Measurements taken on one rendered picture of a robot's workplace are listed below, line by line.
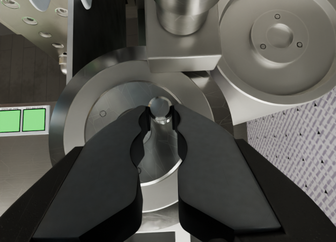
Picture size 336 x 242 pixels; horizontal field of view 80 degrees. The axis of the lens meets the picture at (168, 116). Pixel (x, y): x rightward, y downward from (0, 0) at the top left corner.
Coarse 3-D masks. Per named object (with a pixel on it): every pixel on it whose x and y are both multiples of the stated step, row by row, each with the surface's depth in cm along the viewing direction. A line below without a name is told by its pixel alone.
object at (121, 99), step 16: (144, 80) 15; (112, 96) 14; (128, 96) 14; (144, 96) 14; (96, 112) 14; (112, 112) 14; (96, 128) 14; (160, 128) 14; (144, 144) 14; (160, 144) 14; (176, 144) 14; (144, 160) 14; (160, 160) 14; (176, 160) 14; (144, 176) 14; (160, 176) 14
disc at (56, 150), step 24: (120, 48) 17; (144, 48) 17; (96, 72) 17; (192, 72) 17; (72, 96) 16; (216, 96) 16; (216, 120) 16; (48, 144) 16; (144, 216) 15; (168, 216) 15
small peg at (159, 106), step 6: (162, 96) 12; (150, 102) 12; (156, 102) 11; (162, 102) 11; (168, 102) 11; (150, 108) 11; (156, 108) 11; (162, 108) 11; (168, 108) 11; (150, 114) 11; (156, 114) 11; (162, 114) 11; (168, 114) 11; (156, 120) 12; (162, 120) 12; (168, 120) 13
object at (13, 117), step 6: (0, 114) 49; (6, 114) 49; (12, 114) 49; (18, 114) 49; (0, 120) 49; (6, 120) 49; (12, 120) 49; (18, 120) 49; (0, 126) 48; (6, 126) 48; (12, 126) 48; (18, 126) 48
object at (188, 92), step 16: (128, 64) 16; (144, 64) 16; (96, 80) 16; (112, 80) 16; (128, 80) 16; (160, 80) 16; (176, 80) 16; (80, 96) 16; (96, 96) 16; (176, 96) 16; (192, 96) 16; (80, 112) 15; (208, 112) 15; (64, 128) 15; (80, 128) 15; (64, 144) 15; (80, 144) 15; (176, 176) 15; (144, 192) 15; (160, 192) 15; (176, 192) 15; (144, 208) 14; (160, 208) 14
